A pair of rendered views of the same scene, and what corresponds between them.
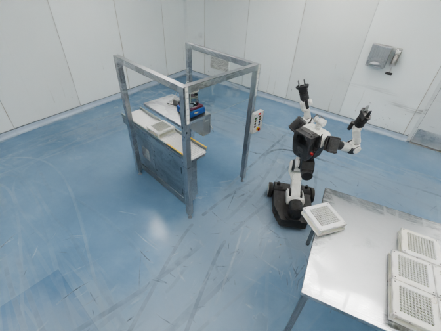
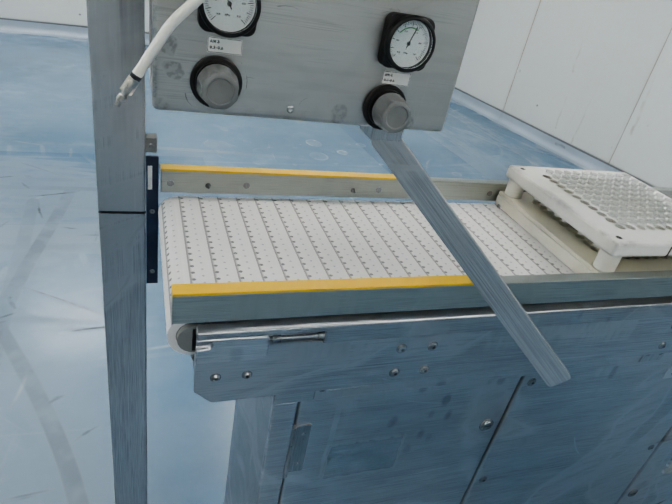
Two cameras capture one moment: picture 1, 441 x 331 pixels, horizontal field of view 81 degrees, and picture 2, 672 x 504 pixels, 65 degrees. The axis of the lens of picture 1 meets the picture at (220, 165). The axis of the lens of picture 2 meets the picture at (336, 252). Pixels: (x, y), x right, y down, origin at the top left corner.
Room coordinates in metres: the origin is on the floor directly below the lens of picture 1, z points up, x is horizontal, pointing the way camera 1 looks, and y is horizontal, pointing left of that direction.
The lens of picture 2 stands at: (2.59, -0.13, 1.14)
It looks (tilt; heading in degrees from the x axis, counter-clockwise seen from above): 30 degrees down; 114
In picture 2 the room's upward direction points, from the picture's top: 12 degrees clockwise
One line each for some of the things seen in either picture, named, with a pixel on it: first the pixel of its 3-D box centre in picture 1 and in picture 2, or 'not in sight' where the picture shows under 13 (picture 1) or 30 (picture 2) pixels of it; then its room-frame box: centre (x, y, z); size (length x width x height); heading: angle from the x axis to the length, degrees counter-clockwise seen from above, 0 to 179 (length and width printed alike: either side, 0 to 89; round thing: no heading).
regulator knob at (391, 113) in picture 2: not in sight; (391, 105); (2.45, 0.23, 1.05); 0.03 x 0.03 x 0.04; 47
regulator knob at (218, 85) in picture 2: not in sight; (218, 77); (2.37, 0.14, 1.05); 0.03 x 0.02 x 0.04; 47
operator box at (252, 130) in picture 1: (256, 121); not in sight; (2.77, -0.40, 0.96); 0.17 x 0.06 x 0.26; 137
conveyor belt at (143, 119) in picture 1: (160, 132); (607, 256); (2.67, 0.75, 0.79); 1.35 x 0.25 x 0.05; 47
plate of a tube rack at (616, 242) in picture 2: (160, 127); (619, 207); (2.65, 0.73, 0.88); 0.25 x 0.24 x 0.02; 137
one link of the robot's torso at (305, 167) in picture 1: (306, 165); not in sight; (2.14, -0.89, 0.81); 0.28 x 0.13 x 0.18; 173
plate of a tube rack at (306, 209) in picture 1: (323, 216); not in sight; (1.39, -0.85, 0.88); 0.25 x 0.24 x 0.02; 110
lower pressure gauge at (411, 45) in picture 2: not in sight; (407, 43); (2.45, 0.24, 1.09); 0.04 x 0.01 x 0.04; 47
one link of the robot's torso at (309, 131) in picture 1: (310, 141); not in sight; (2.18, -0.87, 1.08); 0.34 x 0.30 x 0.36; 37
